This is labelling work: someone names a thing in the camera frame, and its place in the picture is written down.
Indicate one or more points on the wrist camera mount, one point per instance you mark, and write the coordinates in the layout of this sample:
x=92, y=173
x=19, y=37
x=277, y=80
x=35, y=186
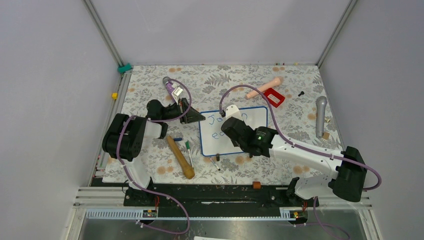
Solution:
x=176, y=92
x=232, y=111

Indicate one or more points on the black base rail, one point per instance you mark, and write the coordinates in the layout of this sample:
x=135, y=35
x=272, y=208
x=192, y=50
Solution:
x=211, y=200

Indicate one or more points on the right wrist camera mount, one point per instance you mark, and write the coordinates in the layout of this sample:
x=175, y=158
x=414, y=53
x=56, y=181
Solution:
x=232, y=111

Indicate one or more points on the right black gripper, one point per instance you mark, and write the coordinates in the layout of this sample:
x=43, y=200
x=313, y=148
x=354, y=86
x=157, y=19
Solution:
x=235, y=143

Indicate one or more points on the black-capped marker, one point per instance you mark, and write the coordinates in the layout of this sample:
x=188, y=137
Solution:
x=213, y=161

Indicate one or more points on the green-capped marker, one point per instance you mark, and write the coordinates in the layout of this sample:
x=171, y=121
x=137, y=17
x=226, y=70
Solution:
x=188, y=148

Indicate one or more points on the brown cork cylinder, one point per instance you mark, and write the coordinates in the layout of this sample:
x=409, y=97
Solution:
x=256, y=185

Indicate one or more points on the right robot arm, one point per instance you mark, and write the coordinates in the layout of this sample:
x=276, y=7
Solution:
x=342, y=172

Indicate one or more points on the teal corner clip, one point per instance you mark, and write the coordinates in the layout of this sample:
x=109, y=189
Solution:
x=124, y=68

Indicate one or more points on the purple patterned microphone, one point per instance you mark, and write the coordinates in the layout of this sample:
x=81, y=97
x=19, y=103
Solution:
x=167, y=81

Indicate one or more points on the floral patterned table mat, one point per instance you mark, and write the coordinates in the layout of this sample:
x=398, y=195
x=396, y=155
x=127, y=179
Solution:
x=296, y=118

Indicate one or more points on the blue-framed whiteboard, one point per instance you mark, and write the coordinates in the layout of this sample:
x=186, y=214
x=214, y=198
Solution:
x=213, y=141

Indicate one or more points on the pink plastic cylinder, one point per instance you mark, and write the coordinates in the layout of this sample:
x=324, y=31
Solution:
x=273, y=83

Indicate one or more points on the small wooden cube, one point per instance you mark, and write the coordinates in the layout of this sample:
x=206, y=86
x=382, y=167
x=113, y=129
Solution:
x=326, y=135

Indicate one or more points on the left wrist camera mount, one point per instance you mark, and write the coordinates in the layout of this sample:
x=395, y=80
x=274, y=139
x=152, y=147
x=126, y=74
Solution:
x=176, y=92

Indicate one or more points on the silver grey microphone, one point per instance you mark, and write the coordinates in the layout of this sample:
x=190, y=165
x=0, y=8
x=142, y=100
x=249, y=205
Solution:
x=321, y=103

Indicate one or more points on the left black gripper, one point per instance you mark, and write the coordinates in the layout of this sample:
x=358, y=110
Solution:
x=191, y=115

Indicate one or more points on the red rectangular tray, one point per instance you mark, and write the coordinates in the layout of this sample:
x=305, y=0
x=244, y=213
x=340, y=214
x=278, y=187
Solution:
x=275, y=98

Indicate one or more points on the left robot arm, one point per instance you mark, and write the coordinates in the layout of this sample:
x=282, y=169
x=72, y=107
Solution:
x=126, y=134

